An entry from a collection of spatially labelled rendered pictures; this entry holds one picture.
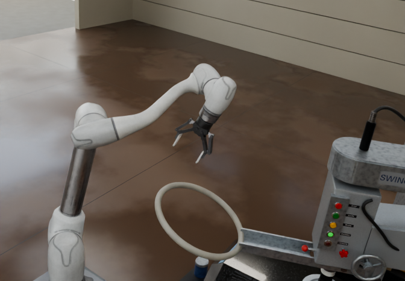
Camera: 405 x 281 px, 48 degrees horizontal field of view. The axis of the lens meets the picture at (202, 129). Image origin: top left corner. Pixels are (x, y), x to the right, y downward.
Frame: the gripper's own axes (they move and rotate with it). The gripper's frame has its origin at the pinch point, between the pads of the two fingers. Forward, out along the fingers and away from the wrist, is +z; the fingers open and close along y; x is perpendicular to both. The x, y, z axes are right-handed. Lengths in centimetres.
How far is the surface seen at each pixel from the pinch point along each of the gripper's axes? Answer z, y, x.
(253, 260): 47, 59, 29
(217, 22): 125, -210, 709
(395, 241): -20, 98, 10
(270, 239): 20, 57, 14
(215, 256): 24.8, 39.0, -17.3
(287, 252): 15, 66, 5
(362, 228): -18, 83, 5
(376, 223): -23, 87, 9
